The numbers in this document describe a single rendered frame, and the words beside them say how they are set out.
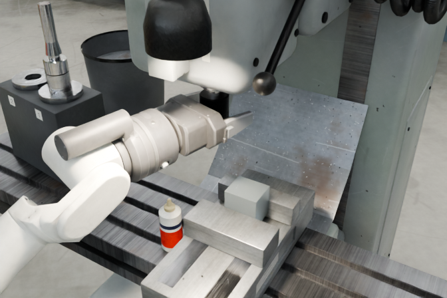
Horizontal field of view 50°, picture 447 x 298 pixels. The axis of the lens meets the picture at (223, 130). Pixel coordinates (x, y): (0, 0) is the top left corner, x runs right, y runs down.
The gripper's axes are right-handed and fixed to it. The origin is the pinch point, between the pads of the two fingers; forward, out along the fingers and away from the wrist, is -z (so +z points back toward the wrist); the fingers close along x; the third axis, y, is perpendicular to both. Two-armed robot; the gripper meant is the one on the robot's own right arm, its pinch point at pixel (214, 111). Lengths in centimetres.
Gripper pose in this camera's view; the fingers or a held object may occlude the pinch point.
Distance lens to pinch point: 77.1
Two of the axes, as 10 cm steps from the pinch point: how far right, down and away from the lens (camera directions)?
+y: 0.0, 8.6, 5.1
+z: -7.2, 3.6, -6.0
